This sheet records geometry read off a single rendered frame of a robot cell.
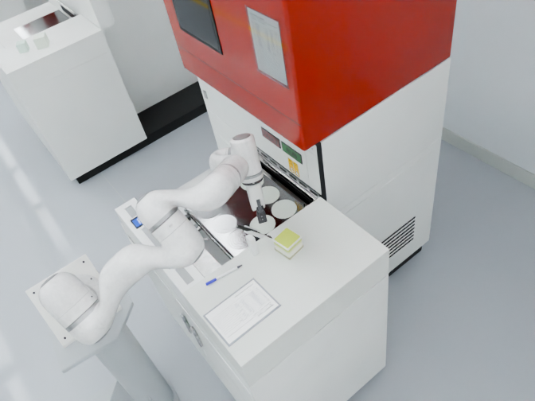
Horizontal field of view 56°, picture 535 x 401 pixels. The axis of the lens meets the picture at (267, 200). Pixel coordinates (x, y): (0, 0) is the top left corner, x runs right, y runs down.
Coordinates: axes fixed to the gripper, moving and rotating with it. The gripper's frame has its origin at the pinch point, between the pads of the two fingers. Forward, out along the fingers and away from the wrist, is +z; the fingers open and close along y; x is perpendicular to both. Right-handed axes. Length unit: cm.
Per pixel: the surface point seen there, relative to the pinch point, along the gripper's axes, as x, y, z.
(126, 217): -51, -23, -3
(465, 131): 143, -125, 46
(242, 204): -5.6, -21.5, 3.3
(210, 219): -19.4, -17.8, 4.6
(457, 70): 138, -121, 4
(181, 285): -33.2, 14.2, 9.7
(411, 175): 70, -34, 18
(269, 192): 6.3, -23.3, 2.6
